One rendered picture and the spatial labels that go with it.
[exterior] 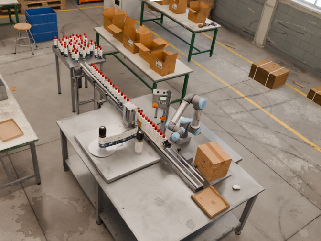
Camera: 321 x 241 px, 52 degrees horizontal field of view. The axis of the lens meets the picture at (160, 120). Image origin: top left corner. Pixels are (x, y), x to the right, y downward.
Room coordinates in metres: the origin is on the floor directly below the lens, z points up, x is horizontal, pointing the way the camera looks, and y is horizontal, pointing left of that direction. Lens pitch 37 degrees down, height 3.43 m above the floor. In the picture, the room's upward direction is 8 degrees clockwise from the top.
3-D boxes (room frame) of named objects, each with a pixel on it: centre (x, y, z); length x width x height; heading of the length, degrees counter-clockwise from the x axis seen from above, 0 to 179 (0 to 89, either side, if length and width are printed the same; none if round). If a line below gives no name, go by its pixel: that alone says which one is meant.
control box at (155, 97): (3.08, 0.04, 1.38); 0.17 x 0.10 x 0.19; 95
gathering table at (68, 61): (4.81, 1.48, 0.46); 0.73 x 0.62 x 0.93; 40
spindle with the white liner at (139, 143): (2.70, 0.20, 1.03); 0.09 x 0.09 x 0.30
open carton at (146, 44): (5.20, 0.32, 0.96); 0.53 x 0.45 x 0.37; 131
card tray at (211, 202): (2.18, -0.61, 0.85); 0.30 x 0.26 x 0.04; 40
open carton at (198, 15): (7.37, -0.46, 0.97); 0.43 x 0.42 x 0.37; 126
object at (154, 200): (2.78, 0.03, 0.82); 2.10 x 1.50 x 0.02; 40
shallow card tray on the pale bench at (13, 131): (2.83, 1.75, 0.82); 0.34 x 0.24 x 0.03; 45
